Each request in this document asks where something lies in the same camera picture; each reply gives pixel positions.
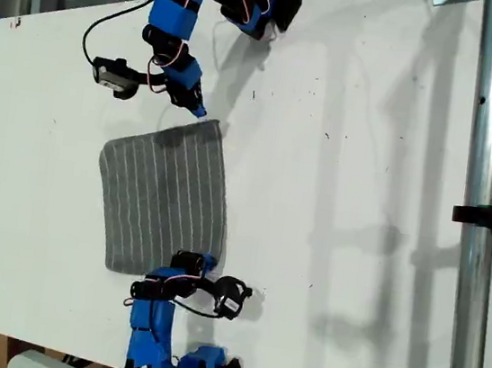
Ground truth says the grey striped towel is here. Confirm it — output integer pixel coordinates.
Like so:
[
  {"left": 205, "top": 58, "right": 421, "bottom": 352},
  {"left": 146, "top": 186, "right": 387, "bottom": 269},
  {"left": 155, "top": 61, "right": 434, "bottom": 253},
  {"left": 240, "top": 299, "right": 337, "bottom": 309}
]
[{"left": 85, "top": 104, "right": 245, "bottom": 289}]

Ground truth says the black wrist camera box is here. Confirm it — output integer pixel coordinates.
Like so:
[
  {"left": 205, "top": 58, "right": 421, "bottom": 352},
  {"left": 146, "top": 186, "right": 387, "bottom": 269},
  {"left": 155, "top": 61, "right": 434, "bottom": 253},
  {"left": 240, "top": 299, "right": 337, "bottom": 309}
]
[
  {"left": 88, "top": 53, "right": 143, "bottom": 102},
  {"left": 210, "top": 274, "right": 255, "bottom": 322}
]

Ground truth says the black camera cable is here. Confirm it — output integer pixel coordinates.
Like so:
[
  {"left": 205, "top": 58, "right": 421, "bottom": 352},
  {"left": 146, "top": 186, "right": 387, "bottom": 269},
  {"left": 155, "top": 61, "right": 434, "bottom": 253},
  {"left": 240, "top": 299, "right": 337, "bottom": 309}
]
[
  {"left": 78, "top": 0, "right": 157, "bottom": 75},
  {"left": 172, "top": 299, "right": 225, "bottom": 320}
]

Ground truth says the steel post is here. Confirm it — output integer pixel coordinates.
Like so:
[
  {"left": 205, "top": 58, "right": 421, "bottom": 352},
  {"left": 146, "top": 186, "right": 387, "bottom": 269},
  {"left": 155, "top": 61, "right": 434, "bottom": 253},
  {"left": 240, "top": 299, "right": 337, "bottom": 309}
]
[{"left": 434, "top": 0, "right": 492, "bottom": 368}]

